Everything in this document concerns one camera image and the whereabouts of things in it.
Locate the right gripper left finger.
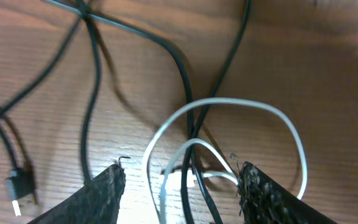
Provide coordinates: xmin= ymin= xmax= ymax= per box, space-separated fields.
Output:
xmin=29 ymin=159 xmax=126 ymax=224

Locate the black usb cable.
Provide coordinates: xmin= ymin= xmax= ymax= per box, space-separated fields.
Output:
xmin=0 ymin=0 xmax=251 ymax=224

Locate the white usb cable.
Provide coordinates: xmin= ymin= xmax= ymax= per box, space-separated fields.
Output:
xmin=141 ymin=96 xmax=309 ymax=224

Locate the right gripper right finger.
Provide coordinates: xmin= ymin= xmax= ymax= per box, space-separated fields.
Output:
xmin=230 ymin=152 xmax=334 ymax=224

